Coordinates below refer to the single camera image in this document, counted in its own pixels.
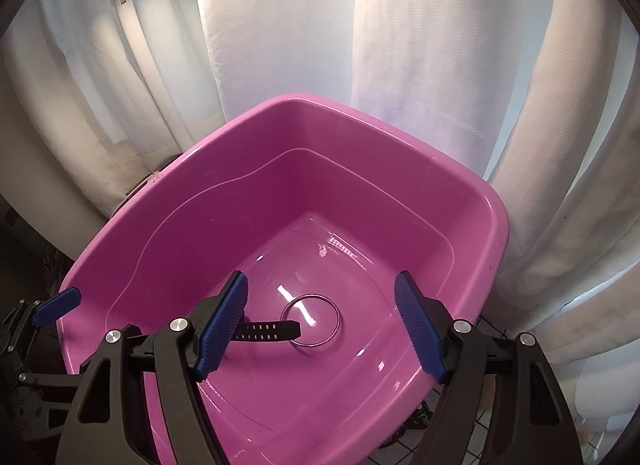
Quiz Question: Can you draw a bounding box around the silver bangle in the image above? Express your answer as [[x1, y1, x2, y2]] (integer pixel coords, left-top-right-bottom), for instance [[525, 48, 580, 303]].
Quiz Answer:
[[280, 295, 341, 347]]

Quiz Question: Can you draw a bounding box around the white curtain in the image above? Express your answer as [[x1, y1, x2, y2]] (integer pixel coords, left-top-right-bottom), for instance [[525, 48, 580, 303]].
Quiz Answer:
[[0, 0, 640, 446]]

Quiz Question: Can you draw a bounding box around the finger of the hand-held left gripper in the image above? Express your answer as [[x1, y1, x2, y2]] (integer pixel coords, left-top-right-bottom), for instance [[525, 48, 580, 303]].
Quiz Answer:
[[0, 287, 82, 346]]

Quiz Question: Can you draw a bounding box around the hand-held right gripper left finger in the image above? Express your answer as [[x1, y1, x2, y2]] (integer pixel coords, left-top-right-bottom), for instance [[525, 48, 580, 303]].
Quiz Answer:
[[54, 271, 249, 465]]

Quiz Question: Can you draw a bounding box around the black wrist watch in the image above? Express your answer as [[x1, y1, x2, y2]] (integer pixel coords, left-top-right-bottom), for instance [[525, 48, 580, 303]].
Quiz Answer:
[[232, 321, 302, 343]]

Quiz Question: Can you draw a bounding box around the black printed lanyard strap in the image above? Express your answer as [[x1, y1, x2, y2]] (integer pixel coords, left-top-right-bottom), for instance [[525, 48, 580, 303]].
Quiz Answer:
[[382, 400, 431, 448]]

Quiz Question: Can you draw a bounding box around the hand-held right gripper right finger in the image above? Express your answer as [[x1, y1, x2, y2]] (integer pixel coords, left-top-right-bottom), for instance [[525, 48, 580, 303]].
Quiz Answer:
[[394, 271, 583, 465]]

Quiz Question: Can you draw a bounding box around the pink plastic basin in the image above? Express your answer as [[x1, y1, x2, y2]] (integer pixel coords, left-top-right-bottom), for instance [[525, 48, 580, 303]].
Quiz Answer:
[[56, 93, 511, 465]]

